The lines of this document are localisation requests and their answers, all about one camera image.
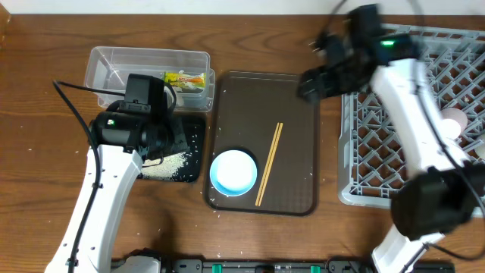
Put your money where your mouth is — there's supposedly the yellow snack wrapper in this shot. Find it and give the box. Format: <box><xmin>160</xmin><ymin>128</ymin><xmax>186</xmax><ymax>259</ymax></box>
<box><xmin>162</xmin><ymin>72</ymin><xmax>206</xmax><ymax>90</ymax></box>

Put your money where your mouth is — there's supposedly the light blue bowl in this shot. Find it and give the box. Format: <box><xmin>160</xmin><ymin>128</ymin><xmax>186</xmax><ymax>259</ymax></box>
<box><xmin>209</xmin><ymin>149</ymin><xmax>258</xmax><ymax>197</ymax></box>

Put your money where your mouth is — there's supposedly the wooden chopstick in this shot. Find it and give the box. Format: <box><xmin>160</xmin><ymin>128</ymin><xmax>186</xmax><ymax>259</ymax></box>
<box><xmin>254</xmin><ymin>122</ymin><xmax>282</xmax><ymax>206</ymax></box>
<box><xmin>257</xmin><ymin>122</ymin><xmax>285</xmax><ymax>207</ymax></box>

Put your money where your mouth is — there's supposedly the white cup pink inside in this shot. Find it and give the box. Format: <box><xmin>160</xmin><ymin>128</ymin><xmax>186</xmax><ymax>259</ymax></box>
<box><xmin>440</xmin><ymin>108</ymin><xmax>468</xmax><ymax>140</ymax></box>

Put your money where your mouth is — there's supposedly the white cup green inside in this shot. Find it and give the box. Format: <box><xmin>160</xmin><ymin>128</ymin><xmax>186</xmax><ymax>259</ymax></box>
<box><xmin>474</xmin><ymin>140</ymin><xmax>485</xmax><ymax>159</ymax></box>

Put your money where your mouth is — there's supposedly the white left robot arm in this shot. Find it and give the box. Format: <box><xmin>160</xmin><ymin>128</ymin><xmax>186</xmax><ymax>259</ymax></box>
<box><xmin>45</xmin><ymin>74</ymin><xmax>188</xmax><ymax>272</ymax></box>

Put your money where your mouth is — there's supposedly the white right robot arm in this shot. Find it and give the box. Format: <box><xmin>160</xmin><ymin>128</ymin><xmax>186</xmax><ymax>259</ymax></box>
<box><xmin>297</xmin><ymin>4</ymin><xmax>484</xmax><ymax>272</ymax></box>

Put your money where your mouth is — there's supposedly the grey dishwasher rack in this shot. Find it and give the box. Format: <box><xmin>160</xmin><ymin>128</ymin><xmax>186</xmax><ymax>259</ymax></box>
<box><xmin>338</xmin><ymin>24</ymin><xmax>484</xmax><ymax>209</ymax></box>

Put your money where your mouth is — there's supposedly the clear plastic bin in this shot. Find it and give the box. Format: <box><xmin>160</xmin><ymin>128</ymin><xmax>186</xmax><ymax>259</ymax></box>
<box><xmin>84</xmin><ymin>46</ymin><xmax>215</xmax><ymax>112</ymax></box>

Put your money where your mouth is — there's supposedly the pile of white rice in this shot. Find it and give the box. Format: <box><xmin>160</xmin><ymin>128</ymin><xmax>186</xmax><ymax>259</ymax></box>
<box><xmin>141</xmin><ymin>152</ymin><xmax>189</xmax><ymax>180</ymax></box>

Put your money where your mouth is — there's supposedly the black tray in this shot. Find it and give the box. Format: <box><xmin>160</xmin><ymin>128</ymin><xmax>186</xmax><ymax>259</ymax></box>
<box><xmin>139</xmin><ymin>115</ymin><xmax>205</xmax><ymax>183</ymax></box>

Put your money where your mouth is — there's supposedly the brown serving tray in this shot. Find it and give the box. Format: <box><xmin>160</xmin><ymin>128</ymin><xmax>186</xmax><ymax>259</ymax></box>
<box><xmin>204</xmin><ymin>71</ymin><xmax>319</xmax><ymax>216</ymax></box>

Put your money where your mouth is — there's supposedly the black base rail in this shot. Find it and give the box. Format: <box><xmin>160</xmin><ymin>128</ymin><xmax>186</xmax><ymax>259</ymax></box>
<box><xmin>113</xmin><ymin>248</ymin><xmax>455</xmax><ymax>273</ymax></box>

